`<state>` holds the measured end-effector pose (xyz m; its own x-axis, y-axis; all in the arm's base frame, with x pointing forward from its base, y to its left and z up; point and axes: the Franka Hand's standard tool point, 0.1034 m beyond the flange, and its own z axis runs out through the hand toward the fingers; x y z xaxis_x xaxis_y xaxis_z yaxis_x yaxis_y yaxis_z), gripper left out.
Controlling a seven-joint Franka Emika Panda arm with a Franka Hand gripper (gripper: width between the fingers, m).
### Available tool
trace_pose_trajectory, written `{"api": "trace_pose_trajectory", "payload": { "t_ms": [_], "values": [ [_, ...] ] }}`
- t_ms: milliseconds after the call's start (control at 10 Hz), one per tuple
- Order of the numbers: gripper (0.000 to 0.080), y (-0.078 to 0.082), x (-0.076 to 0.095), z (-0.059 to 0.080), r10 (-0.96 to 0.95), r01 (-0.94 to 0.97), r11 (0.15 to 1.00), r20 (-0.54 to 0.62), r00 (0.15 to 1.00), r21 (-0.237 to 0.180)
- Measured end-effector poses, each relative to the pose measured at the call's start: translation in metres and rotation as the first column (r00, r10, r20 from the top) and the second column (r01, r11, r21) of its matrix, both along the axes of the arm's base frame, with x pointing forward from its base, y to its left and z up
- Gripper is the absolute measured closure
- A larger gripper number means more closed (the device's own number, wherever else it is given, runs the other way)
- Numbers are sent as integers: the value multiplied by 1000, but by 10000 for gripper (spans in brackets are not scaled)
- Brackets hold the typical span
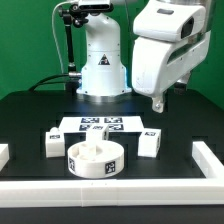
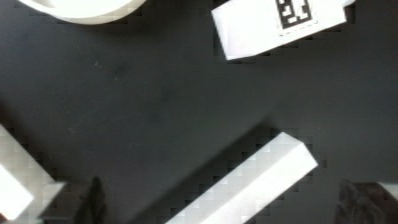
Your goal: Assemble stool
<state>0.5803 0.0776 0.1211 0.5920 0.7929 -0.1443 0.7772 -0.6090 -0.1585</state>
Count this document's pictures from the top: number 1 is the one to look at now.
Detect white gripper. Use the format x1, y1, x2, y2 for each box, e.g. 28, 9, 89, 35
132, 0, 211, 113

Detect white round stool seat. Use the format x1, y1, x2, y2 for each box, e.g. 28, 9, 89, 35
67, 140, 124, 179

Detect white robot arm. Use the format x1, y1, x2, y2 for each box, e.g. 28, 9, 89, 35
77, 0, 215, 113

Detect white U-shaped obstacle fence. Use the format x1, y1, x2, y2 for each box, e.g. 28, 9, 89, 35
0, 141, 224, 208

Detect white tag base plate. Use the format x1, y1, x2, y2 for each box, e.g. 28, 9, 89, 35
59, 116, 144, 133

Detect black camera on mount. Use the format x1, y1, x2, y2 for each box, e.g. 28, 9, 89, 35
78, 0, 113, 13

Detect black cables on table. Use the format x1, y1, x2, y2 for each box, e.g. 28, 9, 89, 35
27, 73, 82, 92

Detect white camera cable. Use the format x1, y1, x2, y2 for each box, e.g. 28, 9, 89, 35
51, 0, 75, 74

